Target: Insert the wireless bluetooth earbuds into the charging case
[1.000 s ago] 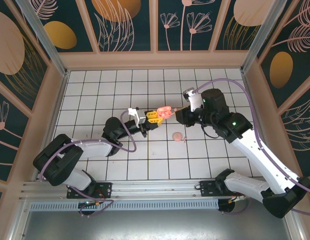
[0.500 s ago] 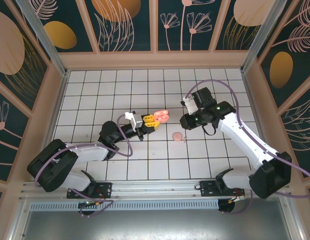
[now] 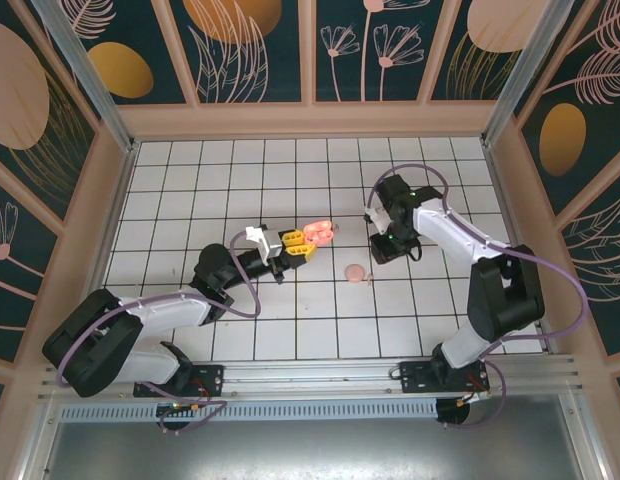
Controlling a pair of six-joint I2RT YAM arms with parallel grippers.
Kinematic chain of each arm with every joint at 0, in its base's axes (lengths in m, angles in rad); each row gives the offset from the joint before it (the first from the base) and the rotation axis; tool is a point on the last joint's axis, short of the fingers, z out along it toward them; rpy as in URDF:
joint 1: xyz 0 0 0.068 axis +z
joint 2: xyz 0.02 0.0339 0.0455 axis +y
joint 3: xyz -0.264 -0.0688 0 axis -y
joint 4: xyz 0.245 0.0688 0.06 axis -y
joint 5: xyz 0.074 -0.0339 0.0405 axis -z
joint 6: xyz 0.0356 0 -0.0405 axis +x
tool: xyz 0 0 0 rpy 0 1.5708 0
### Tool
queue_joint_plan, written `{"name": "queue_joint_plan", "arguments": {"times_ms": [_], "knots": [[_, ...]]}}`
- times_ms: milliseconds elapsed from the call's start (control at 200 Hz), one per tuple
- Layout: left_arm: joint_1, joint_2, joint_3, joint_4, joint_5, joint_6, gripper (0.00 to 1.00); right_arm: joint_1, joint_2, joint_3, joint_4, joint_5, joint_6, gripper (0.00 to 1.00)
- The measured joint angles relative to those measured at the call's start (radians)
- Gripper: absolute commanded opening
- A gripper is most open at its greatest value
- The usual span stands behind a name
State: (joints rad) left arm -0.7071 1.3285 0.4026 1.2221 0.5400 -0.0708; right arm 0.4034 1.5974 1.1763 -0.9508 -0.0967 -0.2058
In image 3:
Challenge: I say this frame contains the pink earbud charging case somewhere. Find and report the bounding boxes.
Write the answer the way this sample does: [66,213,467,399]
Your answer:
[301,218,336,248]

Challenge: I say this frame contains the grey sheet metal panel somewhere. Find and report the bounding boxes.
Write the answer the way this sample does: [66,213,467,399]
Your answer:
[37,418,591,480]

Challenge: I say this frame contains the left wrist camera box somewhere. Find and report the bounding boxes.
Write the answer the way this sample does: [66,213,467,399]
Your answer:
[243,224,285,261]

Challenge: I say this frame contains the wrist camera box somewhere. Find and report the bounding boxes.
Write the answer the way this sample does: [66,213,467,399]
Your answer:
[243,224,285,261]
[363,206,392,235]

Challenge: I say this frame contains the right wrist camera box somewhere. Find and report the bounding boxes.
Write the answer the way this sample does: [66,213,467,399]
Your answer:
[363,206,392,235]

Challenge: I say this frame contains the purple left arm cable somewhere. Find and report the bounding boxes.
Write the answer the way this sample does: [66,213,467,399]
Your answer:
[56,229,263,437]

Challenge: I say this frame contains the aluminium side frame rail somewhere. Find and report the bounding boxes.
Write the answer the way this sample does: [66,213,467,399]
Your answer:
[94,142,141,294]
[482,142,559,354]

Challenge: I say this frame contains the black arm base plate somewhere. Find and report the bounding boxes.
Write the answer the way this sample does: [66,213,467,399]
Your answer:
[133,363,226,399]
[398,359,491,397]

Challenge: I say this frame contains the aluminium mounting rail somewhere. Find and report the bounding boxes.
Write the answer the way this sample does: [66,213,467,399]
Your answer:
[38,353,581,401]

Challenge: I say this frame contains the red and black base wires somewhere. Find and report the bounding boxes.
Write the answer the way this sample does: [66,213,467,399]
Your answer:
[457,383,493,407]
[188,378,215,402]

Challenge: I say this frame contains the wall panel with pink flowers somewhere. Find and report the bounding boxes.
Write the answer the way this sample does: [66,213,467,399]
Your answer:
[309,0,434,106]

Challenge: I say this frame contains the grey slotted cable duct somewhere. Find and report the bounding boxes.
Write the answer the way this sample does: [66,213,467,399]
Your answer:
[58,398,440,422]

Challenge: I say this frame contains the wall panel pink circle fronds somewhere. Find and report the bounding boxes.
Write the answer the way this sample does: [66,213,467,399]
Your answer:
[427,0,546,104]

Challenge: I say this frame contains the wall panel orange circle leaves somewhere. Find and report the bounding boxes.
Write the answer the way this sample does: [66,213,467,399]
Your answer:
[168,0,311,106]

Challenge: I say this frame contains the wall panel golden oval fern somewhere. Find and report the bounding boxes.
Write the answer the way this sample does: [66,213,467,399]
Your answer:
[512,0,620,224]

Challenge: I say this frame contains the aluminium corner post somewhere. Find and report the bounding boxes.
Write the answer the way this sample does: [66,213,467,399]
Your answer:
[28,0,142,154]
[479,0,575,149]

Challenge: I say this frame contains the wall panel pink flower outline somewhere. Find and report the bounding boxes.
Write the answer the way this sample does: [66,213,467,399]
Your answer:
[0,154,61,366]

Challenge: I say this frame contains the wall panel pink fern leaves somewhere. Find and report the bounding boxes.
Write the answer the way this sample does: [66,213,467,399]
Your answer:
[558,164,620,359]

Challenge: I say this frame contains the wall panel with golden oval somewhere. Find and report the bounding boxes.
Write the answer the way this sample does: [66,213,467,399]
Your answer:
[54,0,199,106]

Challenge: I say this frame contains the wall panel large pink circle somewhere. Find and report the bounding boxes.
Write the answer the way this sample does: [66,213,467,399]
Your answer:
[0,0,100,224]

